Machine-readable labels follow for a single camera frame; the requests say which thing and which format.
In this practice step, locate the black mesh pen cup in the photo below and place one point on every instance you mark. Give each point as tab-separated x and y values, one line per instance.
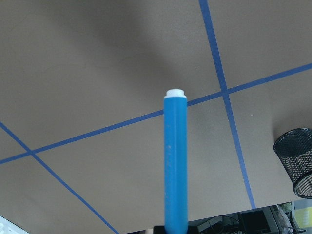
294	150

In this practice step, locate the brown paper table mat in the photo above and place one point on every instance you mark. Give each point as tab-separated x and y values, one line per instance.
82	84

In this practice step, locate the blue marker pen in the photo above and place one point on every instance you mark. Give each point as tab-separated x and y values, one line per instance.
175	162

